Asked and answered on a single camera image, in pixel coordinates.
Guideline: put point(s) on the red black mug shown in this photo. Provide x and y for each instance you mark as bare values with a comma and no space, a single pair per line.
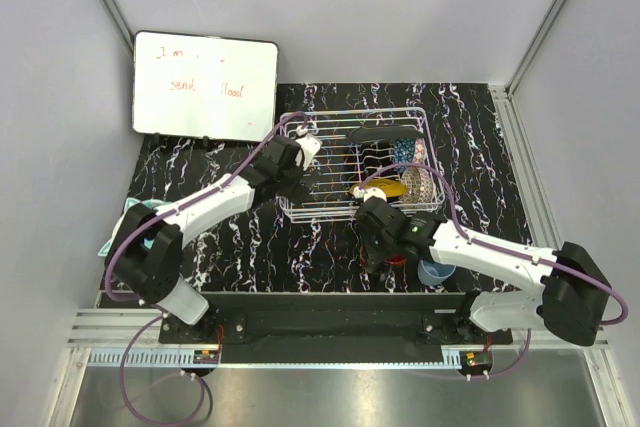
396,261

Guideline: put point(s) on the black floral square plate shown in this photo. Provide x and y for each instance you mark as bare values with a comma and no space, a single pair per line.
363,135

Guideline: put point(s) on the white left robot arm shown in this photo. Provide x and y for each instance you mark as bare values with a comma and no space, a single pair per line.
146,250

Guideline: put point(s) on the teal cat ear headphones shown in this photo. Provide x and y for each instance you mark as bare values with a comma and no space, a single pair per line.
151,205

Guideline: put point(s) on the white whiteboard with red writing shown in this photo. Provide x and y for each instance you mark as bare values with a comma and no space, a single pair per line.
203,86

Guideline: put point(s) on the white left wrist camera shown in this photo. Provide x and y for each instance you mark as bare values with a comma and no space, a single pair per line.
309,146

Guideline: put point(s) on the yellow patterned small plate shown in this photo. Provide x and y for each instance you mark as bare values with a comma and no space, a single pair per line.
392,188

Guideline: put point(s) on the light blue plastic cup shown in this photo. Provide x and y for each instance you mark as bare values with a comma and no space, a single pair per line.
433,274

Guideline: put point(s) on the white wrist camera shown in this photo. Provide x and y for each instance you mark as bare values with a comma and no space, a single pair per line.
366,193
309,146

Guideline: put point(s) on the blue patterned bowl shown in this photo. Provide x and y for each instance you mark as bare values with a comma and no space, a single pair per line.
408,150

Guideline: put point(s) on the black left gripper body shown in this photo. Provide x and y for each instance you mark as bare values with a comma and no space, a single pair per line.
290,187

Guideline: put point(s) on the white wire dish rack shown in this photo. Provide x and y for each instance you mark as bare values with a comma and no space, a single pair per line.
341,164

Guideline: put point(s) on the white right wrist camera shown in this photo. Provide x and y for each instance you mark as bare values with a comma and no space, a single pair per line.
366,193

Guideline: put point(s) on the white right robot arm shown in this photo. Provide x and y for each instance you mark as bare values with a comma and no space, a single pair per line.
560,290

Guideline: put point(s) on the red white patterned bowl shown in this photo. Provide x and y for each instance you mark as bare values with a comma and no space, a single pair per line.
419,185

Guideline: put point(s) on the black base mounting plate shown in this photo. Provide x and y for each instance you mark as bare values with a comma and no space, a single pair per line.
432,320

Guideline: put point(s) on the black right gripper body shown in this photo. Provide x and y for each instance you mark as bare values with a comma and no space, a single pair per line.
377,248

